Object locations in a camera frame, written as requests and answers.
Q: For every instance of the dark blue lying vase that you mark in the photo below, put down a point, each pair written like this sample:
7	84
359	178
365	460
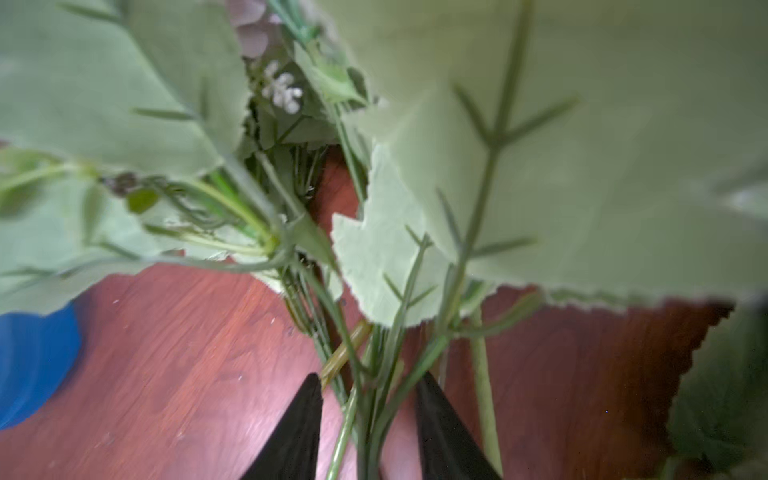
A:
37	353

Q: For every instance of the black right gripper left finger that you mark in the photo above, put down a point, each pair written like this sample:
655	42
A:
291	451

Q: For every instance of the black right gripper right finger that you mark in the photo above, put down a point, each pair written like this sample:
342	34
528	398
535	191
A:
446	448

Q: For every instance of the pink white mixed bouquet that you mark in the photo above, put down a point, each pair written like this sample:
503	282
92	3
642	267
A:
411	177

